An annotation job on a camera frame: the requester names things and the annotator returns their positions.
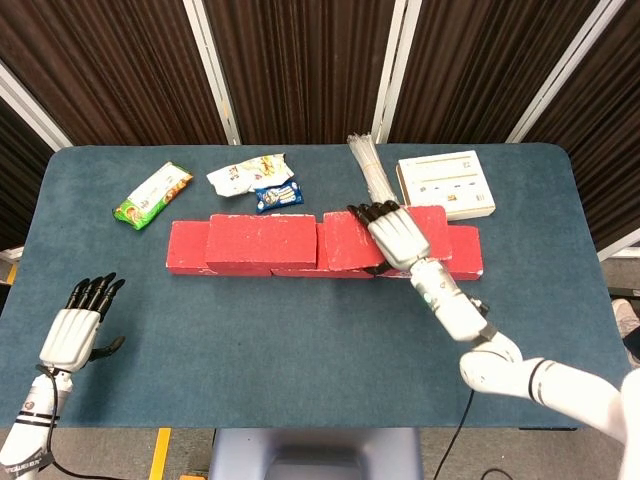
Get blue snack packet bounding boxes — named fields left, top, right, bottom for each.
left=254, top=180, right=305, bottom=215

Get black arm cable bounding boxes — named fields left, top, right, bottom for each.
left=34, top=364, right=101, bottom=480
left=432, top=387, right=476, bottom=480

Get bundle of clear straws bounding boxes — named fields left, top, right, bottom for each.
left=347, top=132, right=402, bottom=211

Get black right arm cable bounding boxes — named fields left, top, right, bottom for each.
left=432, top=387, right=476, bottom=480

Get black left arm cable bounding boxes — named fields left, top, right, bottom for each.
left=34, top=364, right=101, bottom=480

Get white sneaker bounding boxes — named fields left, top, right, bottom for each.
left=612, top=298, right=640, bottom=372

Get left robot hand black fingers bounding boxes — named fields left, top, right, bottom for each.
left=37, top=272, right=126, bottom=374

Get white partition post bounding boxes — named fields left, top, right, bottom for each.
left=0, top=62, right=74, bottom=151
left=182, top=0, right=242, bottom=146
left=505, top=0, right=627, bottom=144
left=370, top=0, right=424, bottom=145

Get red foam brick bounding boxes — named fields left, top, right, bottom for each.
left=374, top=225, right=485, bottom=282
left=205, top=213, right=319, bottom=270
left=270, top=223, right=377, bottom=279
left=322, top=204, right=454, bottom=272
left=166, top=221, right=274, bottom=278

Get flat white box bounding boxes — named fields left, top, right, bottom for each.
left=395, top=150, right=497, bottom=222

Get green snack packet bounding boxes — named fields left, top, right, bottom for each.
left=112, top=160, right=194, bottom=231

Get brown ribbed partition panel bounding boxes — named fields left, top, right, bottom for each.
left=389, top=0, right=601, bottom=144
left=0, top=97, right=55, bottom=251
left=203, top=0, right=397, bottom=145
left=519, top=0, right=640, bottom=251
left=0, top=0, right=229, bottom=147

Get white crumpled snack wrapper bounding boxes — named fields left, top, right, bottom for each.
left=206, top=153, right=295, bottom=199

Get yellow floor tape strip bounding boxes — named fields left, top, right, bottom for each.
left=148, top=427, right=173, bottom=480

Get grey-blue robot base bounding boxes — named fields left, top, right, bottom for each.
left=208, top=427, right=425, bottom=480

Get blue felt table mat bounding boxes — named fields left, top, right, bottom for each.
left=0, top=143, right=627, bottom=431

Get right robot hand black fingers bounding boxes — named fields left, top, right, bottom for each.
left=346, top=199, right=434, bottom=279

